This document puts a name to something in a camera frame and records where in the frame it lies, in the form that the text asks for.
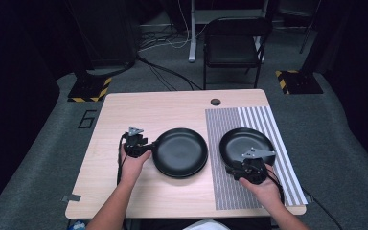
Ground thin black floor cable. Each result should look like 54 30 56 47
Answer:
301 187 344 230

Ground white floor cables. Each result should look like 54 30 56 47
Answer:
138 0 207 52

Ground person's right hand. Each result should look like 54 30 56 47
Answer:
239 164 285 212

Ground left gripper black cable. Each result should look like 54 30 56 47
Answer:
116 133 128 187

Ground grey tape piece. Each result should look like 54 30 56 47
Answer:
60 194 82 203

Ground thick black floor cable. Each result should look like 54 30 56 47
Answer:
136 56 204 91

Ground grey striped placemat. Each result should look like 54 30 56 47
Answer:
204 105 309 211

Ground black stand base striped edge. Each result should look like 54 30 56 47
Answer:
67 76 113 104
275 70 324 95

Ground black plate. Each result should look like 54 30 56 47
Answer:
218 126 276 172
154 163 209 179
151 127 209 176

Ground white desk frame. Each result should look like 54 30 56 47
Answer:
188 0 269 63

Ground blue white object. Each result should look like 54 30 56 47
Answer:
67 219 85 230

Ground person's left hand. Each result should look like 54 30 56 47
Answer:
119 143 152 187

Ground black folding chair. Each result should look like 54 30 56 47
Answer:
202 16 273 90

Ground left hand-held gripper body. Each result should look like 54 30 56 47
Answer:
121 126 150 159

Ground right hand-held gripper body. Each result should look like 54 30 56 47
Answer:
231 147 277 186

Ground person's white clothing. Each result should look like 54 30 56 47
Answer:
181 219 231 230

